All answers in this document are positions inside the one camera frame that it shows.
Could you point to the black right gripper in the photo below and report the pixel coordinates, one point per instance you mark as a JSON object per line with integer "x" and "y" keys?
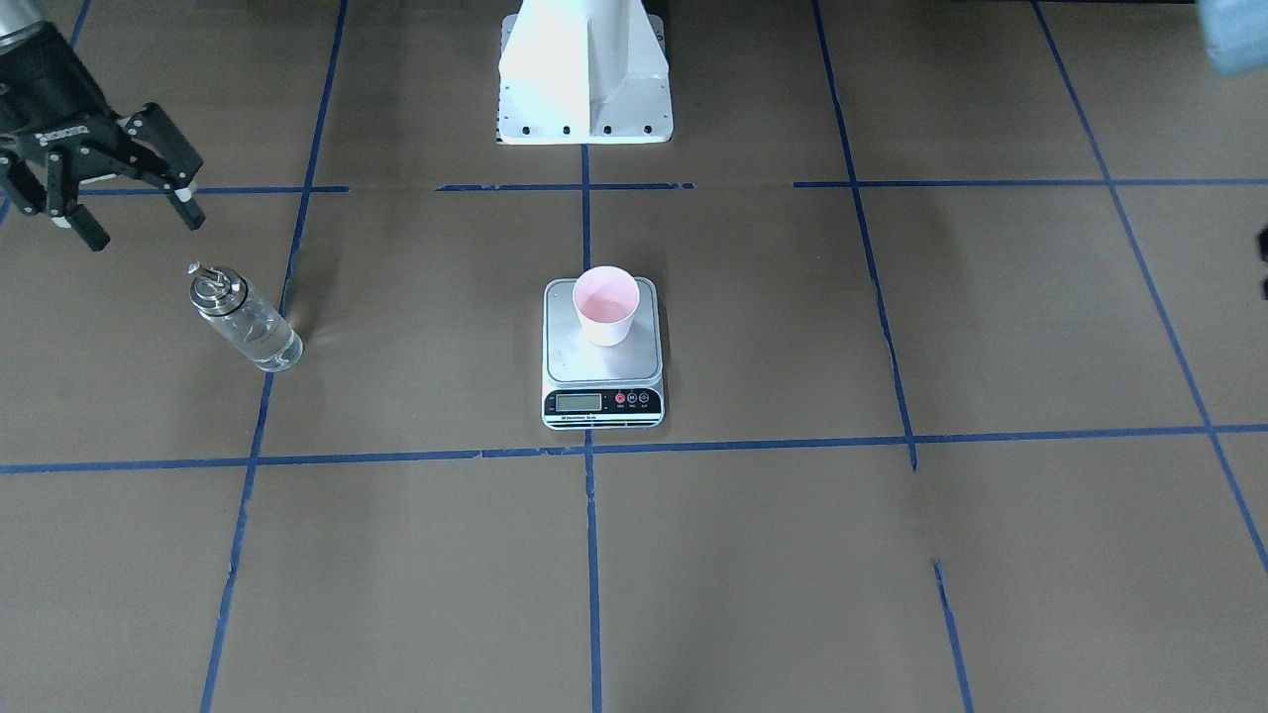
{"x": 48, "y": 91}

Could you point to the clear glass sauce bottle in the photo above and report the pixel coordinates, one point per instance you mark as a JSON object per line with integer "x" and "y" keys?
{"x": 234, "y": 308}

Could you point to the silver digital kitchen scale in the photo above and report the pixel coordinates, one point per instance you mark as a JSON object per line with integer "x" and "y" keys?
{"x": 601, "y": 387}

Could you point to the pink plastic cup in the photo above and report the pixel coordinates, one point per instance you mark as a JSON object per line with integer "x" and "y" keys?
{"x": 606, "y": 299}

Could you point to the white pedestal column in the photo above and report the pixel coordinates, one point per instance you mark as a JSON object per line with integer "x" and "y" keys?
{"x": 583, "y": 73}

